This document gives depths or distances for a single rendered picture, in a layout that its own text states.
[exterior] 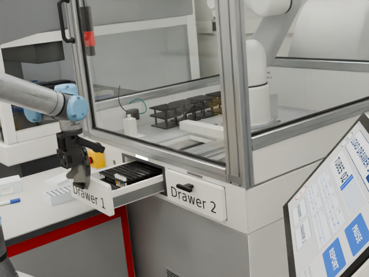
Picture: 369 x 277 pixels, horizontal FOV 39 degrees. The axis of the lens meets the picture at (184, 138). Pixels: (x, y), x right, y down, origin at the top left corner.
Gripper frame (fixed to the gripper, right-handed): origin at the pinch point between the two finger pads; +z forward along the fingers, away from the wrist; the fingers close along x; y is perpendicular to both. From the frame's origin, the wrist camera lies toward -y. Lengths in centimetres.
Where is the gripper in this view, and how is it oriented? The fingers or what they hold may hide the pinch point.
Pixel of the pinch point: (85, 183)
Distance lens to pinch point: 186.1
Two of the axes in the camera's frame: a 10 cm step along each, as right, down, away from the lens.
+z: 0.8, 9.6, 2.6
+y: -7.8, 2.2, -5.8
